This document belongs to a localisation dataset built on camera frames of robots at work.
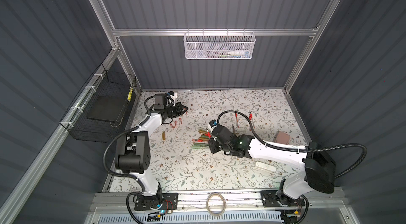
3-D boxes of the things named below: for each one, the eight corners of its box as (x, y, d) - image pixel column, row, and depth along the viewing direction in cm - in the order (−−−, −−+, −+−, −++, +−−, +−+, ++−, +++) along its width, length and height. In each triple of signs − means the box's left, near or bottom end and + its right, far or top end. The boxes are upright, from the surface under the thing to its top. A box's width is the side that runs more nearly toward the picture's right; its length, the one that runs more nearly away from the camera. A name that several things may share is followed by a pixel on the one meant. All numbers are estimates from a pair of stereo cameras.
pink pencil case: (274, 141, 95) (275, 139, 93) (276, 131, 99) (277, 129, 97) (287, 146, 93) (288, 144, 91) (288, 136, 97) (290, 133, 95)
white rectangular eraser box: (254, 168, 85) (255, 165, 82) (255, 163, 87) (256, 160, 84) (273, 174, 83) (276, 172, 80) (274, 169, 85) (276, 167, 82)
